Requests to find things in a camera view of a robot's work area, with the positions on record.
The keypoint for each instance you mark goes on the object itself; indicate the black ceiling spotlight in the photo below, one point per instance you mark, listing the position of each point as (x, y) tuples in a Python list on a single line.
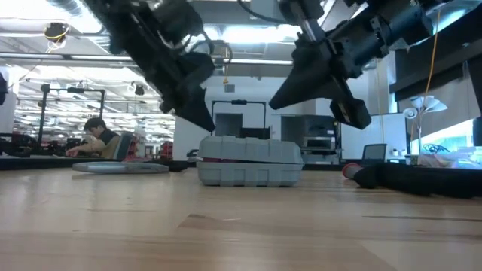
[(139, 90)]

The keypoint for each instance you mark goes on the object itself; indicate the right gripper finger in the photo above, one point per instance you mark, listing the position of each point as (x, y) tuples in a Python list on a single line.
[(293, 75), (312, 86)]

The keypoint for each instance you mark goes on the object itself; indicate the long tube ceiling light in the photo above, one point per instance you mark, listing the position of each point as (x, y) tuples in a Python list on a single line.
[(256, 61)]

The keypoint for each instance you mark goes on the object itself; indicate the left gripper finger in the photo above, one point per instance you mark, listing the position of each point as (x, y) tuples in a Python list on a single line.
[(192, 107), (203, 83)]

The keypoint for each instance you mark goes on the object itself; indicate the black round ceiling fixture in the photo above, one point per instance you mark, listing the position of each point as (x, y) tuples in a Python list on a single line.
[(56, 32)]

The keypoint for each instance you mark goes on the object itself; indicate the grey mesh office chair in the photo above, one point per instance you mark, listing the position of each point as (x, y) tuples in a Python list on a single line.
[(374, 152)]

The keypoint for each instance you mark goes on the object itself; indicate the other-station black robot arm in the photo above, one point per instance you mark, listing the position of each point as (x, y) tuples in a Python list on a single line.
[(22, 147), (193, 153)]

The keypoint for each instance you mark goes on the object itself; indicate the black work glove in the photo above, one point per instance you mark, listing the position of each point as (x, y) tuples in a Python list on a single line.
[(414, 180)]

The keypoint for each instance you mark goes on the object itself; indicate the black equipment cabinet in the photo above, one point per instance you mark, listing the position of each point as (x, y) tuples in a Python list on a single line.
[(320, 126)]

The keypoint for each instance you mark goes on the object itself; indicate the silver oven appliance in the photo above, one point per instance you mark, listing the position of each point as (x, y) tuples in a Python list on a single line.
[(319, 142)]

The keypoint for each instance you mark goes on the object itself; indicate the tortoise-frame safety glasses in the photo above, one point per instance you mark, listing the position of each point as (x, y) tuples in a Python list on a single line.
[(116, 167)]

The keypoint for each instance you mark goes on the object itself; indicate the black rig frame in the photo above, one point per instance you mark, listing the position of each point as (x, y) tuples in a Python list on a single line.
[(238, 102), (42, 113)]

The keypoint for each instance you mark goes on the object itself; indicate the red tool cabinet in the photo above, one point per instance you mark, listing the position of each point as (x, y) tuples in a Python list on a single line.
[(166, 150)]

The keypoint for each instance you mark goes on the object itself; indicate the white multi-head floor lamp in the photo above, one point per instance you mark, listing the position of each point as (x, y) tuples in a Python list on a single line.
[(421, 103)]

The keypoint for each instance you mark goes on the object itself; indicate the grey plastic tool case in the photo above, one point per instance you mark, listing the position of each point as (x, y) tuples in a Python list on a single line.
[(248, 175)]

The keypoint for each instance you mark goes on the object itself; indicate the grey wall vent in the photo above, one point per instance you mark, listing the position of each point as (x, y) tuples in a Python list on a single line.
[(229, 88)]

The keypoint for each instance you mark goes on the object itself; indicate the clear plastic bag pile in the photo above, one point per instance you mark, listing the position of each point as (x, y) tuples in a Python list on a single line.
[(463, 158)]

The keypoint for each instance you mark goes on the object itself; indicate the blue-grey chair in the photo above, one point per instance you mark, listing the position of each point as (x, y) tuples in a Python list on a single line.
[(124, 147)]

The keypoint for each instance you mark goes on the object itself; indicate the whiteboard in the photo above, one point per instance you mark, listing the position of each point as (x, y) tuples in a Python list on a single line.
[(391, 135)]

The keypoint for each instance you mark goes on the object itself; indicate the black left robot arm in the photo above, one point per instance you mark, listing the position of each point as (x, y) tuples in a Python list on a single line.
[(132, 30)]

